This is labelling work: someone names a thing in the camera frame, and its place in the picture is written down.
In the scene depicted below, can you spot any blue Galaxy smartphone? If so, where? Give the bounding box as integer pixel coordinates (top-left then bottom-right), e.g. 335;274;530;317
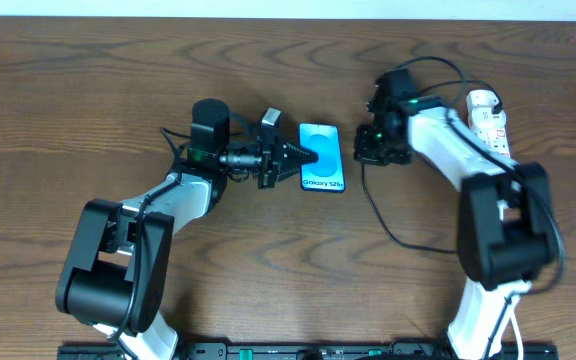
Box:
299;123;346;193

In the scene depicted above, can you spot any black charger cable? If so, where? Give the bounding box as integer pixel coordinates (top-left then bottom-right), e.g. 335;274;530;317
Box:
360;79;504;255

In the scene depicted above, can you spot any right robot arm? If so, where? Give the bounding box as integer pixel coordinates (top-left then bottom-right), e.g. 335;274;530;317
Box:
355;95;565;359

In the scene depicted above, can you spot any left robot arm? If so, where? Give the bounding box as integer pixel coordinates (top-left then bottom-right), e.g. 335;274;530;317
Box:
55;118;318;359

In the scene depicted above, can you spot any white power strip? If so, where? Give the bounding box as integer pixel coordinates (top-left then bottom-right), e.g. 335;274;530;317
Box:
466;89;510;157

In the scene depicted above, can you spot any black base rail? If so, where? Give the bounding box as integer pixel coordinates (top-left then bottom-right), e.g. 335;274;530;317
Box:
56;339;559;360

